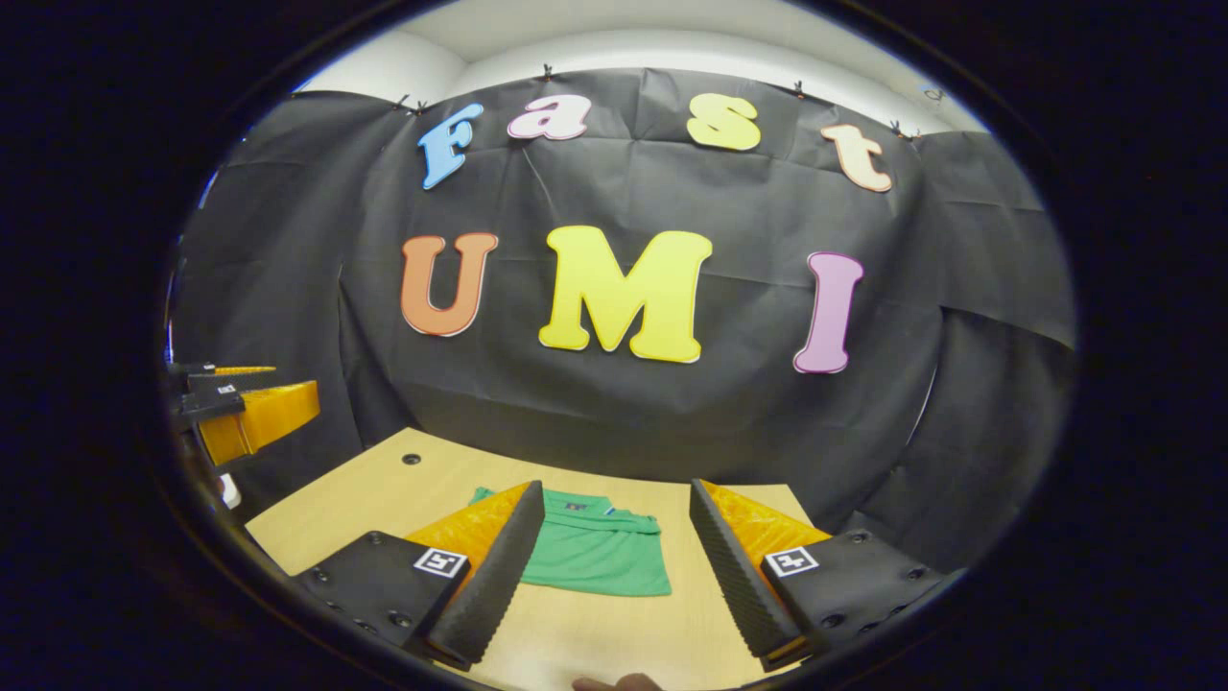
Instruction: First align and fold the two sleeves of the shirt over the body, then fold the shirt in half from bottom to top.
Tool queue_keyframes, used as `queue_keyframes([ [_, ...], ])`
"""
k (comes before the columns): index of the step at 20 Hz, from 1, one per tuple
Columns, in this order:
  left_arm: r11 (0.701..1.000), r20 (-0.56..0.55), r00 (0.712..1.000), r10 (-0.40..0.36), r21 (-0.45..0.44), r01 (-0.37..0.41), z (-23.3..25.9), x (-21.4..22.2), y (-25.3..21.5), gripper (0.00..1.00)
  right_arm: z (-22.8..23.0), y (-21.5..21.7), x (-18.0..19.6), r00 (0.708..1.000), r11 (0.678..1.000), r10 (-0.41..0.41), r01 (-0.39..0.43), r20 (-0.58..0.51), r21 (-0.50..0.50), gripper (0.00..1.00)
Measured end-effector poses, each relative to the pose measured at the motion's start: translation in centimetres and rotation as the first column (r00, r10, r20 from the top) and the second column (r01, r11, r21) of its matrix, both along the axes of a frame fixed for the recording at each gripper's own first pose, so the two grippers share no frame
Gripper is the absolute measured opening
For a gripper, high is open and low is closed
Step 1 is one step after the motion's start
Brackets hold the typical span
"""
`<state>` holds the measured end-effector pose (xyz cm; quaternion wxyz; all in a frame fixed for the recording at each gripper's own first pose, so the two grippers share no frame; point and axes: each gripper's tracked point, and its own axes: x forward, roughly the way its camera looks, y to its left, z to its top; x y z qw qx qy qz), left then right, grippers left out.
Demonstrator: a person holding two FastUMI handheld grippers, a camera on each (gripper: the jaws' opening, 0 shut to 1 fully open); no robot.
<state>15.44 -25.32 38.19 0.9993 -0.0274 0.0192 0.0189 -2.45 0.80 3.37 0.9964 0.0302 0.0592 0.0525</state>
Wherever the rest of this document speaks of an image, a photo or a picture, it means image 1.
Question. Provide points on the black backdrop cloth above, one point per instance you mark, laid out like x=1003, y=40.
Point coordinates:
x=672, y=432

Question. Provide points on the green T-shirt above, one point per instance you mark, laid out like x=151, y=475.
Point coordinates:
x=595, y=557

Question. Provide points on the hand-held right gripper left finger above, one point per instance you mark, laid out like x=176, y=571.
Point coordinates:
x=494, y=585

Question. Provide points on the white device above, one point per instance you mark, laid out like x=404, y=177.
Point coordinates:
x=230, y=491

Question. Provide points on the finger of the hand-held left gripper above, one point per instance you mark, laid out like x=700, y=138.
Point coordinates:
x=216, y=401
x=206, y=382

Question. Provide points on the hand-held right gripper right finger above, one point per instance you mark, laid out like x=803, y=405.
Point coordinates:
x=734, y=585

